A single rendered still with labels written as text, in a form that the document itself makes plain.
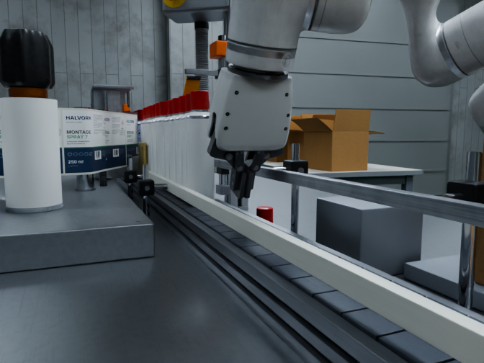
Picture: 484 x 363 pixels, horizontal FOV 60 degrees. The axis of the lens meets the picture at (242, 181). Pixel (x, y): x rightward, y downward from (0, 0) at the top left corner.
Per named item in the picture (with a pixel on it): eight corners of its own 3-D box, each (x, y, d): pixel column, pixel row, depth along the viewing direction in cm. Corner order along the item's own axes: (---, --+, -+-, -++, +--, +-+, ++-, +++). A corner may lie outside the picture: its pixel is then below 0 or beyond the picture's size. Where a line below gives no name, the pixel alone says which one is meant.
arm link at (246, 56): (281, 41, 55) (277, 64, 56) (218, 35, 52) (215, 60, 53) (312, 52, 48) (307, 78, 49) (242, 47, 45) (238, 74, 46)
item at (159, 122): (154, 186, 102) (153, 101, 99) (175, 185, 104) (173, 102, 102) (160, 189, 97) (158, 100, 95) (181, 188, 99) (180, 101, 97)
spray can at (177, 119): (171, 195, 87) (170, 96, 85) (194, 194, 90) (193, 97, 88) (181, 199, 83) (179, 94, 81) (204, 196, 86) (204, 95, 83)
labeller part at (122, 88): (91, 91, 127) (90, 88, 126) (128, 93, 131) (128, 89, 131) (93, 87, 114) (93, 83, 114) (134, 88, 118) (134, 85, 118)
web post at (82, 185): (74, 189, 97) (70, 107, 95) (95, 188, 99) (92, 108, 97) (75, 191, 93) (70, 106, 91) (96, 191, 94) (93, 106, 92)
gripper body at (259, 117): (283, 58, 56) (269, 137, 61) (210, 52, 52) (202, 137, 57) (310, 70, 50) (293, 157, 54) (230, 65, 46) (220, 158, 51)
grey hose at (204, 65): (194, 108, 108) (192, 24, 105) (207, 108, 109) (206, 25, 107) (197, 107, 104) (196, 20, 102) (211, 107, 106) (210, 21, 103)
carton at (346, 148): (285, 167, 284) (286, 111, 279) (347, 165, 302) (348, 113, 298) (318, 172, 245) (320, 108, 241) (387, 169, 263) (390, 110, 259)
